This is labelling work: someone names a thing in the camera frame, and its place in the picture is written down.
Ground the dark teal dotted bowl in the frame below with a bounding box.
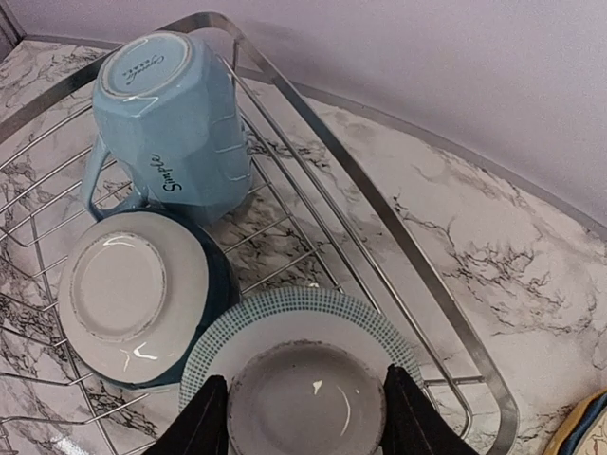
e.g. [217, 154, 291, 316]
[58, 209, 241, 391]

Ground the grey green patterned bowl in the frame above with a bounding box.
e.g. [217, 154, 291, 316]
[179, 286, 423, 454]

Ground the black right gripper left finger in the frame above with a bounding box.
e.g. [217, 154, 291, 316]
[152, 375, 229, 455]

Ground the beige bird pattern plate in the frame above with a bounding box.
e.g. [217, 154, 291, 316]
[575, 416, 607, 455]

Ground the light blue mug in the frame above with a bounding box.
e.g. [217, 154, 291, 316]
[81, 31, 252, 226]

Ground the wire dish rack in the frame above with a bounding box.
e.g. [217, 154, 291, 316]
[1, 12, 520, 454]

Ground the yellow polka dot plate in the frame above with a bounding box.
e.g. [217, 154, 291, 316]
[543, 390, 606, 455]

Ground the blue polka dot plate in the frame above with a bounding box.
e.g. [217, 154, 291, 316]
[558, 393, 606, 455]

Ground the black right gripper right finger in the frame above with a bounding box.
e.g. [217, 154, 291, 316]
[382, 365, 477, 455]

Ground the left aluminium frame post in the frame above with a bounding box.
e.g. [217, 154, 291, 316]
[0, 0, 27, 47]

